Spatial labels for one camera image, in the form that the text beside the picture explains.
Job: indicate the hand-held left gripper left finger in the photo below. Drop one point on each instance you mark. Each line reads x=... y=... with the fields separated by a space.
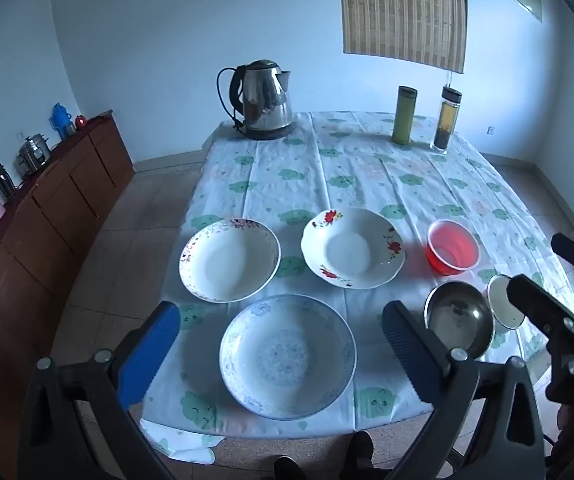
x=152 y=355

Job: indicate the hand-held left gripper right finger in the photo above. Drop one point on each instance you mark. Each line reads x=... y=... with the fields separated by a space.
x=409 y=355

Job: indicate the stainless steel bowl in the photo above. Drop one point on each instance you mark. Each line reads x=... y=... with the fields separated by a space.
x=459 y=315

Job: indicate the red plastic bowl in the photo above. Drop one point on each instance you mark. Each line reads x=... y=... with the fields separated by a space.
x=452 y=250

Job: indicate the white plate with purple rim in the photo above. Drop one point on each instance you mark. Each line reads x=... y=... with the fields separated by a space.
x=227 y=265

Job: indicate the white plate with red flowers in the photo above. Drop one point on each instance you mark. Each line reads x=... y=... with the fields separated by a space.
x=347 y=250

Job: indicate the blue patterned plate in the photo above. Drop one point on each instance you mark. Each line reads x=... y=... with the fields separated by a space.
x=287 y=360

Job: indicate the person's black shoe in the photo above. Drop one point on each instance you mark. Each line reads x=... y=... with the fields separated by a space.
x=357 y=455
x=289 y=469

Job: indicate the brown wooden sideboard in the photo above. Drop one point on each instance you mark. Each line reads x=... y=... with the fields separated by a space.
x=42 y=230

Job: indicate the glass tea bottle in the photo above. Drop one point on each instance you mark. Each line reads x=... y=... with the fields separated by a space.
x=446 y=120

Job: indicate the white tablecloth with green clouds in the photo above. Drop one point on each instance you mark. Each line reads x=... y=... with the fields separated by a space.
x=357 y=170

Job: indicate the green bottle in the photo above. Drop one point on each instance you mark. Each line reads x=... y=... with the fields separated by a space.
x=404 y=115

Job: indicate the black thermos flask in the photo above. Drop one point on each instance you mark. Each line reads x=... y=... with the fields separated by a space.
x=3 y=180

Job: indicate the steel cooking pot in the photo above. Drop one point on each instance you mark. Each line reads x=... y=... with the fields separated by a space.
x=32 y=156

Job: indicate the small red ornament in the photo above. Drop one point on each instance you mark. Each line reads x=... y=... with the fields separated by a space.
x=81 y=122

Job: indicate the blue thermos jug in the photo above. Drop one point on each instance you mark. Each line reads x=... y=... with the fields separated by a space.
x=60 y=120

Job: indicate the stainless steel electric kettle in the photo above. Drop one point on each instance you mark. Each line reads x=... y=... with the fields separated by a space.
x=267 y=100

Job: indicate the bamboo window blind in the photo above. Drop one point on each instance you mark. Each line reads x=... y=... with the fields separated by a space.
x=407 y=10

